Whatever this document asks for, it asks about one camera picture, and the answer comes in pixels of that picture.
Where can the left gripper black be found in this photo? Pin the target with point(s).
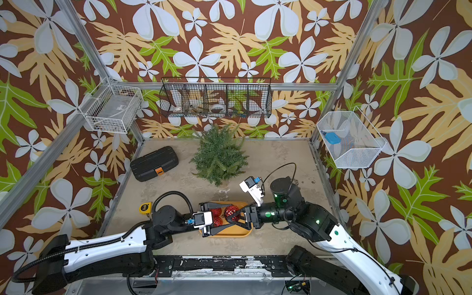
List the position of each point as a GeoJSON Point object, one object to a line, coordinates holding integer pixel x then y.
{"type": "Point", "coordinates": [209, 230]}

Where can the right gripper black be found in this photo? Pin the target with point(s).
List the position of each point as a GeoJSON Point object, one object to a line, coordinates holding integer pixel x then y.
{"type": "Point", "coordinates": [254, 217]}

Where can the red ornament ball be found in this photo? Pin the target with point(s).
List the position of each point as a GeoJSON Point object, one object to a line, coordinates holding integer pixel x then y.
{"type": "Point", "coordinates": [216, 213]}
{"type": "Point", "coordinates": [231, 213]}
{"type": "Point", "coordinates": [217, 221]}

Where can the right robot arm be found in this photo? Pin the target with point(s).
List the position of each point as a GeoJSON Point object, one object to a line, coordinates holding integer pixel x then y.
{"type": "Point", "coordinates": [359, 274]}

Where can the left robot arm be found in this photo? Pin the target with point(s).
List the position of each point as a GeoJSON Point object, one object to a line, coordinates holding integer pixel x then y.
{"type": "Point", "coordinates": [64, 261]}

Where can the small green christmas tree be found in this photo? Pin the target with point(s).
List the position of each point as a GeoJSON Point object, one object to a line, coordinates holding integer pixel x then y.
{"type": "Point", "coordinates": [220, 155]}

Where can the yellow plastic tray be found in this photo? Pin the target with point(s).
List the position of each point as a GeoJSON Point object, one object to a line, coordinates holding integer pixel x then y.
{"type": "Point", "coordinates": [223, 205]}

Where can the yellow tape measure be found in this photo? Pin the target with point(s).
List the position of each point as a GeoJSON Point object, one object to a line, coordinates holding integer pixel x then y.
{"type": "Point", "coordinates": [146, 208]}

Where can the black plastic tool case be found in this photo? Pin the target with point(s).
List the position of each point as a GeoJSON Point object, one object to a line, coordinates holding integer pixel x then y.
{"type": "Point", "coordinates": [154, 164]}

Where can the white tape roll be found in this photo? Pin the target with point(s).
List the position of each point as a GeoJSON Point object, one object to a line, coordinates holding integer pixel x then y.
{"type": "Point", "coordinates": [218, 108]}

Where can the blue object in basket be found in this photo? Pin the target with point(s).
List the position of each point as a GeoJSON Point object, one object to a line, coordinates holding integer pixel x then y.
{"type": "Point", "coordinates": [332, 138]}

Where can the white mesh basket right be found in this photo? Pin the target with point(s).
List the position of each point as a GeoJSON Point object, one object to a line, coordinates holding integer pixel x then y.
{"type": "Point", "coordinates": [361, 143]}

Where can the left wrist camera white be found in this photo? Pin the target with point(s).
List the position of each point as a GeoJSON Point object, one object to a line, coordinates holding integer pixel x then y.
{"type": "Point", "coordinates": [202, 219]}

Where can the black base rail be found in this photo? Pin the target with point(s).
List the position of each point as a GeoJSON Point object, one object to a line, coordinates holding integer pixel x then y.
{"type": "Point", "coordinates": [259, 266]}

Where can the black wire basket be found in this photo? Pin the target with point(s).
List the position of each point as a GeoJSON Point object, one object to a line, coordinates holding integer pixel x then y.
{"type": "Point", "coordinates": [244, 97]}

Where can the white wire basket left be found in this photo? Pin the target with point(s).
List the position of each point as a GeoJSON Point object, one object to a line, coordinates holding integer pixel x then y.
{"type": "Point", "coordinates": [111, 107]}

